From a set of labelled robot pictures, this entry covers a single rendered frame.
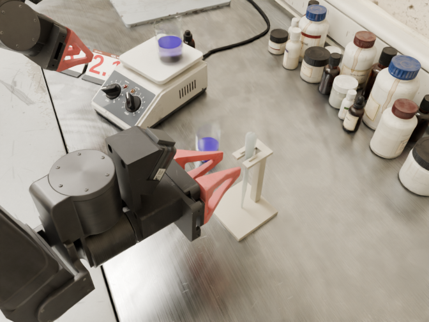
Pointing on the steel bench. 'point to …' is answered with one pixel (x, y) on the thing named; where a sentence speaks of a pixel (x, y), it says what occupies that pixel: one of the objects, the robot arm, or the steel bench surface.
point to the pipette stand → (244, 226)
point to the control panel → (113, 105)
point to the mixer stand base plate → (143, 15)
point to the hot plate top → (134, 58)
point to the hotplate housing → (162, 94)
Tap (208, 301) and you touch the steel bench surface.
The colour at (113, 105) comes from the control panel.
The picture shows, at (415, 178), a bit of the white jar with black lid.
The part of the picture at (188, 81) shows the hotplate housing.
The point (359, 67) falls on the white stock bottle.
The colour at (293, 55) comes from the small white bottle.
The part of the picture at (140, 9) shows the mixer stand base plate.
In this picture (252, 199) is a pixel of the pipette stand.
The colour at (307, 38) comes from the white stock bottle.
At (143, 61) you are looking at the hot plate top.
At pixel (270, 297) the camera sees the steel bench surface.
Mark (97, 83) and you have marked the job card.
